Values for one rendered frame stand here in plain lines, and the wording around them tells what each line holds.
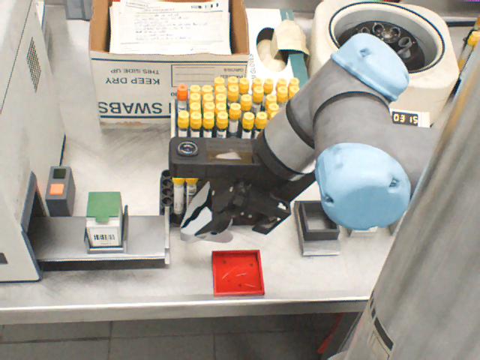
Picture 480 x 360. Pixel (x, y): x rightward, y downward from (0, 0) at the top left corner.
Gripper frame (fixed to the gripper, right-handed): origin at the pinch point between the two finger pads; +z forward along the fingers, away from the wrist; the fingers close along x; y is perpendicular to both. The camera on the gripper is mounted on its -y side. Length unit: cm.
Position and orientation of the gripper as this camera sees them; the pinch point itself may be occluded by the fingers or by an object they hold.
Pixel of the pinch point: (182, 231)
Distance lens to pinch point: 74.6
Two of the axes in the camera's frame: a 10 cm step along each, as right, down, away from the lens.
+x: -0.8, -7.7, 6.3
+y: 8.2, 3.1, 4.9
